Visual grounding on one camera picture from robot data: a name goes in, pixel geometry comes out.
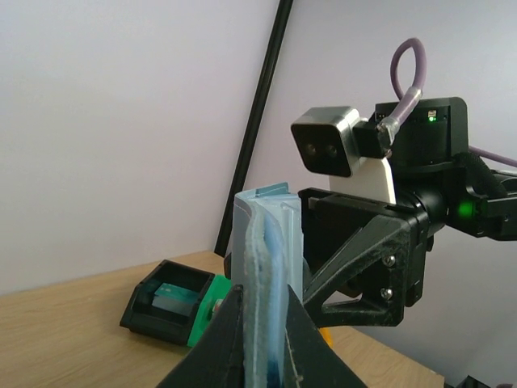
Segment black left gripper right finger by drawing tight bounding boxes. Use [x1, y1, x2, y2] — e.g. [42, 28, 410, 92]
[284, 289, 366, 388]

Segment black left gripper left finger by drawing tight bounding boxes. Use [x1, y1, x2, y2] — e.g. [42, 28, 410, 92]
[158, 285, 245, 388]

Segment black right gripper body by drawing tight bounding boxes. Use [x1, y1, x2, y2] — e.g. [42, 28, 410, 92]
[299, 188, 447, 307]

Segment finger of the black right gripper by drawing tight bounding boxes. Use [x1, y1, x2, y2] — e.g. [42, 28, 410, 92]
[303, 215, 428, 327]

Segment blue card holder wallet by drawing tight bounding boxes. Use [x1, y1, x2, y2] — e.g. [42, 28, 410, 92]
[231, 182, 307, 387]

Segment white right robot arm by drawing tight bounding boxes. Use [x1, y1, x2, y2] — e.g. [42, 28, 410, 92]
[291, 97, 516, 327]

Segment teal cards in black bin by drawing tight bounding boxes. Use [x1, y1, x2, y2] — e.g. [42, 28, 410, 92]
[152, 283, 200, 317]

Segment orange storage bin right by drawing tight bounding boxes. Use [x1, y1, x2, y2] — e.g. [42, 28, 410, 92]
[319, 327, 333, 348]

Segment green storage bin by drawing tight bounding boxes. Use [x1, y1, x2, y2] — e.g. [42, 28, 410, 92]
[187, 275, 231, 348]

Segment black storage bin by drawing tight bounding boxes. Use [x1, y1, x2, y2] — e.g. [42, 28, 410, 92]
[120, 260, 215, 345]

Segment black frame post right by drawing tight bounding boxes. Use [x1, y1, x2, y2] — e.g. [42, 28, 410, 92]
[213, 0, 294, 257]

